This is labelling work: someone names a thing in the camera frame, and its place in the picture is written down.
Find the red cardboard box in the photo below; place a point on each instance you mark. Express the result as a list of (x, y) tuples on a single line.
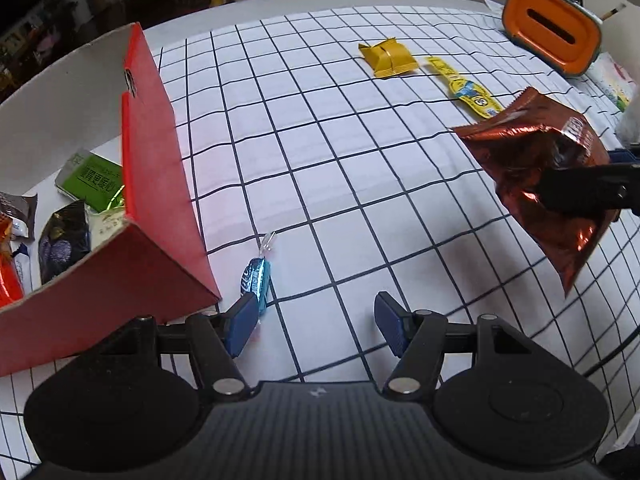
[(150, 185)]

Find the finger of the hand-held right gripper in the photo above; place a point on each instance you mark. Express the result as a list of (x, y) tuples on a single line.
[(580, 187), (625, 155)]

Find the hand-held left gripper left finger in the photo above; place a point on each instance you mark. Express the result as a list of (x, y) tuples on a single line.
[(240, 322)]

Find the white paper sheet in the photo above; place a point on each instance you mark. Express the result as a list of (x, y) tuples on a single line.
[(494, 6)]

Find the yellow foil packet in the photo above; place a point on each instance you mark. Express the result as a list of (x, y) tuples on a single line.
[(387, 57)]

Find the brown triangular snack packet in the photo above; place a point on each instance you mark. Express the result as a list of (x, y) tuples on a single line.
[(15, 207)]

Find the checked white tablecloth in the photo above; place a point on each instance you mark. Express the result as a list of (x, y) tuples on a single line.
[(325, 160)]

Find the orange tissue box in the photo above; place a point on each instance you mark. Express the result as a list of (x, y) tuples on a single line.
[(520, 25)]

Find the green and white packet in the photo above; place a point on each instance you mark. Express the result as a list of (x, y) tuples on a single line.
[(92, 177)]

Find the shiny brown snack bag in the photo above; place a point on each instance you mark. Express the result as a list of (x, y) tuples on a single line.
[(515, 150)]

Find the cream snack packet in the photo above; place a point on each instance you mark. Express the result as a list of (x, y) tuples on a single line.
[(105, 225)]

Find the colourful printed carton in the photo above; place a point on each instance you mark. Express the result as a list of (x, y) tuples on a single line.
[(612, 80)]

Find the teal candy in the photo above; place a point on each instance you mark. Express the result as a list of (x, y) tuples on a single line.
[(255, 275)]

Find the large red snack bag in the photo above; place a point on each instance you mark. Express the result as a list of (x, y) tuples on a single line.
[(7, 280)]

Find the black snack packet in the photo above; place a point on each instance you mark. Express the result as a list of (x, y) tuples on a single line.
[(65, 245)]

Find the yellow cartoon snack packet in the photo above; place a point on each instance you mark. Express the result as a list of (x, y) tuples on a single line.
[(467, 90)]

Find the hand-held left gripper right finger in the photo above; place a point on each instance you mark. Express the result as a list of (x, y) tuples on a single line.
[(392, 320)]

